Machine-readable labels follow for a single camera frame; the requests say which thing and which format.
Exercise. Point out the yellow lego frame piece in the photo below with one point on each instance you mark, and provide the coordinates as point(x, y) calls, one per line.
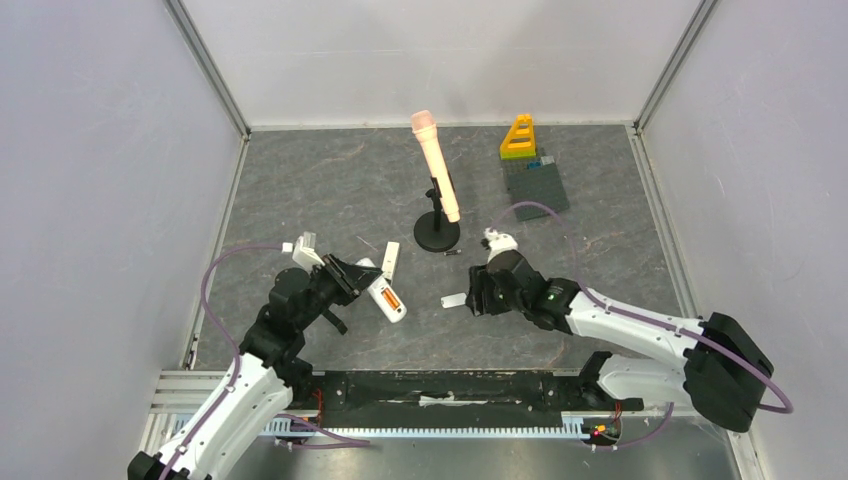
point(520, 134)

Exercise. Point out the black microphone stand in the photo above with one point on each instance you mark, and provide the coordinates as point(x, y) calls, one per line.
point(433, 232)

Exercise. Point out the orange battery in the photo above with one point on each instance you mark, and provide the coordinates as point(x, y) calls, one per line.
point(392, 300)

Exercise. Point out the grey lego baseplate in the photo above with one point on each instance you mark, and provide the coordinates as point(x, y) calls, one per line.
point(543, 185)

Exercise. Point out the white boxed remote with display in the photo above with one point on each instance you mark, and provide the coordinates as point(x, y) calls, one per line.
point(390, 260)

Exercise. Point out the white remote control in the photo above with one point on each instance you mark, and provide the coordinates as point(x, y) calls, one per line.
point(375, 289)

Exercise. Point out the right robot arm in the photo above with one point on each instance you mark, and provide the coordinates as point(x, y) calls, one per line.
point(712, 365)

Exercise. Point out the white battery cover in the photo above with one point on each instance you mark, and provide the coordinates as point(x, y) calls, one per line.
point(453, 301)

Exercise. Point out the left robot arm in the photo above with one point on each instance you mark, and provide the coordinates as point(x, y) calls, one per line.
point(265, 377)

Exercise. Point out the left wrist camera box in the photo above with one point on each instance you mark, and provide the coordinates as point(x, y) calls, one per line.
point(303, 252)

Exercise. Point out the white cable duct strip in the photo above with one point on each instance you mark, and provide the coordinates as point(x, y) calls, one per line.
point(571, 428)

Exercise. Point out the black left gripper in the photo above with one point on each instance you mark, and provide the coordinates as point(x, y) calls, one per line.
point(351, 279)

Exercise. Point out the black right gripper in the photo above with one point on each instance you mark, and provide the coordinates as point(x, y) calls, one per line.
point(479, 291)

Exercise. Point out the lime green lego brick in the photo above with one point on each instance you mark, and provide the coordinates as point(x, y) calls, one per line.
point(520, 154)

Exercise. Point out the pink microphone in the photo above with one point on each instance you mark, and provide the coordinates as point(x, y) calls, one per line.
point(424, 128)

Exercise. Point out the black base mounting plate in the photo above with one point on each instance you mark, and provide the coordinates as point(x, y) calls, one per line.
point(453, 398)

